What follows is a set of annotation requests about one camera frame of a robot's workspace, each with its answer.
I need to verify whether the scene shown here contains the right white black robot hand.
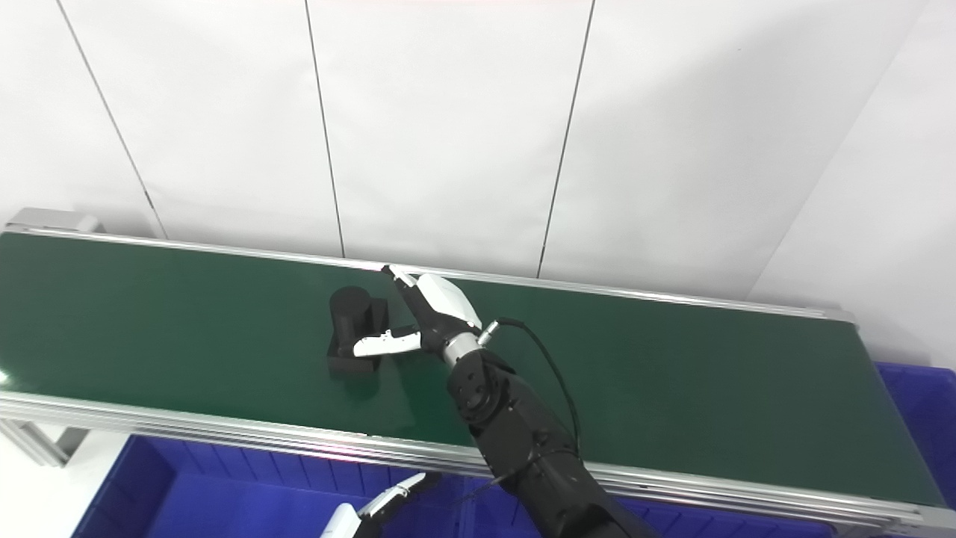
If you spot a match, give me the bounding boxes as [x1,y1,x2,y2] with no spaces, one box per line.
[353,265,485,358]

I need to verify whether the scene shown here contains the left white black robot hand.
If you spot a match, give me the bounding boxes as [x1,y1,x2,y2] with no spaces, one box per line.
[325,472,441,538]

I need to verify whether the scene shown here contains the black cylinder block part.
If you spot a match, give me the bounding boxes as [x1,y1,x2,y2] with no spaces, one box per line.
[327,286,389,376]

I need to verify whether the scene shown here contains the blue plastic bin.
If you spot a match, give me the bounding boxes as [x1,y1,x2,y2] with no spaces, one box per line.
[71,435,464,538]
[874,362,956,509]
[448,478,837,538]

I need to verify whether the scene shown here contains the green conveyor belt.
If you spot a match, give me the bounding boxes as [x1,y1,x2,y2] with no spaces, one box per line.
[0,224,956,538]

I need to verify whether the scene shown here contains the aluminium conveyor support leg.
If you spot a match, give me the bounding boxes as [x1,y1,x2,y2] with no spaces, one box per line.
[0,418,87,468]

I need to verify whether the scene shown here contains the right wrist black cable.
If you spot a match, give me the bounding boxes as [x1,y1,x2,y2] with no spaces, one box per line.
[478,317,583,457]

